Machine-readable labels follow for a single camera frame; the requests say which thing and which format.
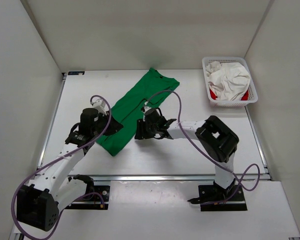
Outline red t shirt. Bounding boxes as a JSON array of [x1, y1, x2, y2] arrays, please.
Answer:
[[209, 89, 249, 101]]

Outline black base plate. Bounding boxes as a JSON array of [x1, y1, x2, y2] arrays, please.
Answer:
[[198, 185, 248, 212], [66, 185, 111, 211]]

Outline white plastic basket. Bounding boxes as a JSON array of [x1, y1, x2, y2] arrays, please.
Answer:
[[202, 56, 258, 108]]

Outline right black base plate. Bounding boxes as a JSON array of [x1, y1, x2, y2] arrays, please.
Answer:
[[198, 185, 248, 212]]

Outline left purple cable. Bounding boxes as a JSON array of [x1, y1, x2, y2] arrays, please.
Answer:
[[11, 94, 113, 240]]

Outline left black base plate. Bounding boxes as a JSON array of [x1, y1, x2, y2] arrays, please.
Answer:
[[66, 185, 111, 211]]

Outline white t shirt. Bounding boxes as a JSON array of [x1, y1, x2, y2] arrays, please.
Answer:
[[205, 61, 251, 101]]

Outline green polo shirt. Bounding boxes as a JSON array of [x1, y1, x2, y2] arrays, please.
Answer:
[[96, 68, 180, 157]]

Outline blue label sticker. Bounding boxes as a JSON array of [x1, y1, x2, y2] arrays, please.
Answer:
[[67, 71, 85, 76]]

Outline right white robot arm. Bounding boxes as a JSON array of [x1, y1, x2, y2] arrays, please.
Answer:
[[134, 107, 239, 204]]

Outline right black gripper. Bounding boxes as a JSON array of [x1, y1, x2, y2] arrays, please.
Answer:
[[136, 118, 160, 139]]

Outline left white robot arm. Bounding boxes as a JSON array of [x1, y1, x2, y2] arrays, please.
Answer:
[[16, 107, 124, 232]]

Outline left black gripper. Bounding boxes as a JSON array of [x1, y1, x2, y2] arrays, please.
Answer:
[[91, 110, 124, 138]]

